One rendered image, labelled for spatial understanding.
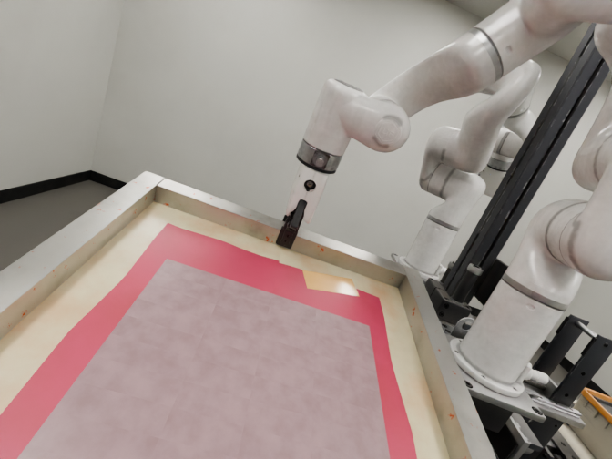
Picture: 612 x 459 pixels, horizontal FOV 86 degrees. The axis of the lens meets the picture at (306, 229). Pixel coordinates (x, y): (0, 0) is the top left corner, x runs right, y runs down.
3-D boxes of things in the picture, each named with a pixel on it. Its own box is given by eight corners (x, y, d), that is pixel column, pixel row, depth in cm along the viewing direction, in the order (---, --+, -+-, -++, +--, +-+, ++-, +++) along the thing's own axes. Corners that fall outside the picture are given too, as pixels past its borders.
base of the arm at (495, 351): (511, 362, 64) (557, 295, 60) (554, 414, 52) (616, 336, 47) (438, 333, 63) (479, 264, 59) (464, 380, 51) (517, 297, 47)
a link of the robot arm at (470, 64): (509, 82, 47) (379, 166, 53) (474, 75, 58) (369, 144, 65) (486, 25, 44) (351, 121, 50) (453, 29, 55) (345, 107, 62)
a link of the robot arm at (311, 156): (344, 163, 53) (337, 178, 54) (342, 148, 60) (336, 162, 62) (300, 146, 52) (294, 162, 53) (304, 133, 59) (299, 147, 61)
